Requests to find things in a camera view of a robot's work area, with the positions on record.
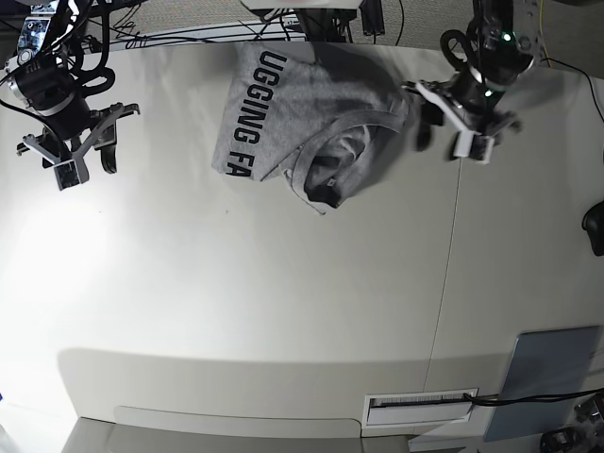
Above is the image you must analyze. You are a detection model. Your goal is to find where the black cable to laptop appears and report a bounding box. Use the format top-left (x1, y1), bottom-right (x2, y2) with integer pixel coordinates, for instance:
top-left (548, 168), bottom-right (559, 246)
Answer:
top-left (464, 389), bottom-right (604, 407)

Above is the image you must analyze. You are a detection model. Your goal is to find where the black computer mouse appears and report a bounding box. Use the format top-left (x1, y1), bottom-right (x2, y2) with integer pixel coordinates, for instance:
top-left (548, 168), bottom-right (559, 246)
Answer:
top-left (581, 201), bottom-right (604, 257)

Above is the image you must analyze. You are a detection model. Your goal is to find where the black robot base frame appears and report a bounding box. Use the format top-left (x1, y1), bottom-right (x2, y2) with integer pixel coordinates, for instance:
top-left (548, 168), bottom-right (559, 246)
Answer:
top-left (103, 0), bottom-right (407, 48)

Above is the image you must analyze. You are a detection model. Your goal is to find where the grey laptop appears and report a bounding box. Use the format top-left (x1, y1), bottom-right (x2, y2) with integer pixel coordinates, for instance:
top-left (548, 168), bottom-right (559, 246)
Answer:
top-left (483, 326), bottom-right (601, 443)

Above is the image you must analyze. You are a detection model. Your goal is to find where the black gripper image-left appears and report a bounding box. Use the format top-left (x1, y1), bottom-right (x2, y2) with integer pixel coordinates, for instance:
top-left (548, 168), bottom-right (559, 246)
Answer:
top-left (8, 65), bottom-right (141, 165)

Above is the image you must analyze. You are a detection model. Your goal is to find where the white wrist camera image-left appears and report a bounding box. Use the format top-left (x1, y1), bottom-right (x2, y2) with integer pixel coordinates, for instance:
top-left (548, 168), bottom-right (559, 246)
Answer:
top-left (53, 159), bottom-right (90, 191)

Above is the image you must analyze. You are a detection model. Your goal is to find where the black device bottom right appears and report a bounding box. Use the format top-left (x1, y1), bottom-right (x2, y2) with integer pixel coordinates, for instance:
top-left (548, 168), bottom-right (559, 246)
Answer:
top-left (539, 427), bottom-right (591, 453)

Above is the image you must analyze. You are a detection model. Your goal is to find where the grey T-shirt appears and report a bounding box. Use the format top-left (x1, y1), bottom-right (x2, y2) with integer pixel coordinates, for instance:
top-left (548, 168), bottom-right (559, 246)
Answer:
top-left (211, 42), bottom-right (416, 214)

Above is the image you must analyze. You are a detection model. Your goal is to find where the yellow cable on floor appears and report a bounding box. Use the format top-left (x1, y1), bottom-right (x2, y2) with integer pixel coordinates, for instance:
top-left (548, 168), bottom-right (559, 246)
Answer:
top-left (537, 0), bottom-right (553, 67)

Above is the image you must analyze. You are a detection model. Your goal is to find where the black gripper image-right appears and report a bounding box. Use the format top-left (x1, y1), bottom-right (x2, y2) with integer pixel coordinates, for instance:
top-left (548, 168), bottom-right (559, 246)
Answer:
top-left (402, 60), bottom-right (535, 142)

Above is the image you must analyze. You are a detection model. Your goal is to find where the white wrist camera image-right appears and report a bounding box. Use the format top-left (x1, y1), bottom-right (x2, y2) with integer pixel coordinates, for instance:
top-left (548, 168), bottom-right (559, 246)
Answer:
top-left (452, 131), bottom-right (495, 164)

